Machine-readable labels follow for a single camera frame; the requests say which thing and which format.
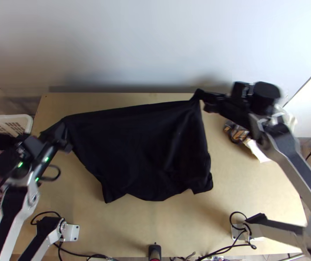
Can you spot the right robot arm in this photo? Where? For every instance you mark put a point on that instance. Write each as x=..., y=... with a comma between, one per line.
x=294, y=160

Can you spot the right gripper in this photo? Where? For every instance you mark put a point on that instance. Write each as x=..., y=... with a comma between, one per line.
x=234, y=110

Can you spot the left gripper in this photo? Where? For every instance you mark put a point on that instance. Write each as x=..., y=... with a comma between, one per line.
x=56, y=145

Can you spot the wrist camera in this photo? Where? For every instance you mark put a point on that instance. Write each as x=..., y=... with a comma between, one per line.
x=242, y=89
x=31, y=145

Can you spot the black t-shirt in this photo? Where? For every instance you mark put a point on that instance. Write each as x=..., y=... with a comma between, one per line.
x=144, y=146

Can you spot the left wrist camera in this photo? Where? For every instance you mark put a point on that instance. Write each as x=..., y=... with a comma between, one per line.
x=31, y=145

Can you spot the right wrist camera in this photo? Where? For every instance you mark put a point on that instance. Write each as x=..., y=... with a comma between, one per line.
x=242, y=89

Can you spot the white laundry basket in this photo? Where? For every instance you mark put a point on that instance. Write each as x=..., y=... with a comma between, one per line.
x=11, y=123

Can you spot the black camera stand post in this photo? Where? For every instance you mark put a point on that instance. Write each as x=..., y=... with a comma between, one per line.
x=154, y=252

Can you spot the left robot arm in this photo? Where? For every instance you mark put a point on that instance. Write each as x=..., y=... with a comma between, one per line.
x=11, y=217

